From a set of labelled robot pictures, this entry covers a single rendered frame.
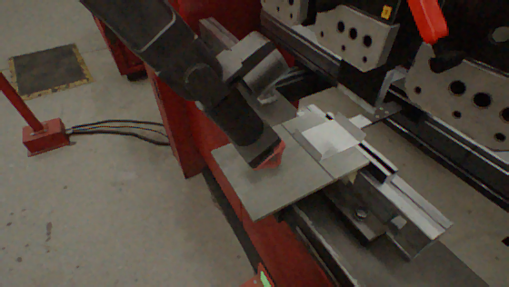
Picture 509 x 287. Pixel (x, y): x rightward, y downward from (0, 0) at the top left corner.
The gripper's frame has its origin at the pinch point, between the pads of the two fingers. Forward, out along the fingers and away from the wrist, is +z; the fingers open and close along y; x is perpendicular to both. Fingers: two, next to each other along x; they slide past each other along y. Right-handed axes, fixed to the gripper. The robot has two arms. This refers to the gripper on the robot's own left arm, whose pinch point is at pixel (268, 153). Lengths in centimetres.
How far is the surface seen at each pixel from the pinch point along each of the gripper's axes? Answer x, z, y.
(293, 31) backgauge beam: -34, 25, 51
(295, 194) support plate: 0.9, 2.8, -8.6
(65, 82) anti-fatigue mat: 102, 61, 240
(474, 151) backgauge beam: -34.1, 25.4, -16.9
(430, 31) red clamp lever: -22.2, -16.8, -12.5
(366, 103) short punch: -20.1, 3.7, -3.2
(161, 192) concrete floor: 68, 81, 82
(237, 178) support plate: 7.4, -0.7, -0.3
